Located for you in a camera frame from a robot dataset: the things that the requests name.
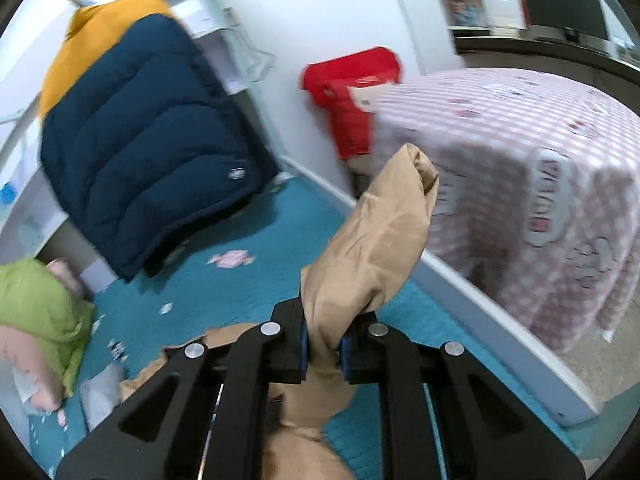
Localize dark desk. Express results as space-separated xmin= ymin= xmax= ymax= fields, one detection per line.
xmin=452 ymin=35 xmax=640 ymax=91

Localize picture book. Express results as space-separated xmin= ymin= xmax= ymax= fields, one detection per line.
xmin=447 ymin=0 xmax=486 ymax=28

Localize pink checked tablecloth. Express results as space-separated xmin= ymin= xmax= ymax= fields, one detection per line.
xmin=350 ymin=67 xmax=640 ymax=356

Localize tan jacket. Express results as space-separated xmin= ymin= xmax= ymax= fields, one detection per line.
xmin=120 ymin=142 xmax=440 ymax=480

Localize white and red box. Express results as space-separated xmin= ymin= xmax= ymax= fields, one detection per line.
xmin=477 ymin=0 xmax=528 ymax=31

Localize navy and yellow puffer jacket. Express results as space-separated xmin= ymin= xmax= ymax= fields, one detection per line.
xmin=37 ymin=0 xmax=281 ymax=282

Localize wire clothes hangers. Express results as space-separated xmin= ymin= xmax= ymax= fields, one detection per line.
xmin=227 ymin=7 xmax=276 ymax=83

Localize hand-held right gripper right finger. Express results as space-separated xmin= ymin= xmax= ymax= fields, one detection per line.
xmin=339 ymin=312 xmax=586 ymax=480

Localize green blanket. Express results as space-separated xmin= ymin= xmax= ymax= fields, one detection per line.
xmin=0 ymin=258 xmax=97 ymax=398

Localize teal fish print bedspread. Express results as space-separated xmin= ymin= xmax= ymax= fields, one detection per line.
xmin=25 ymin=175 xmax=576 ymax=480

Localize red bag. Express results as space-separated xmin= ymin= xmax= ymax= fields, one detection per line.
xmin=300 ymin=46 xmax=405 ymax=162

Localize grey folded clothes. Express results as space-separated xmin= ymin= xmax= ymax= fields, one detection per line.
xmin=80 ymin=364 xmax=126 ymax=431

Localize white bed shelf unit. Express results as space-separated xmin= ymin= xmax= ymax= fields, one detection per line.
xmin=0 ymin=0 xmax=261 ymax=271

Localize black monitor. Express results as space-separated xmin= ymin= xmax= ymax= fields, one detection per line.
xmin=517 ymin=0 xmax=613 ymax=43

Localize pink pillow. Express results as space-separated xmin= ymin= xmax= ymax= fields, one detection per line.
xmin=0 ymin=257 xmax=86 ymax=411

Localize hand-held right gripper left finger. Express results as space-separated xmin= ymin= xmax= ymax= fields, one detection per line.
xmin=55 ymin=297 xmax=308 ymax=480

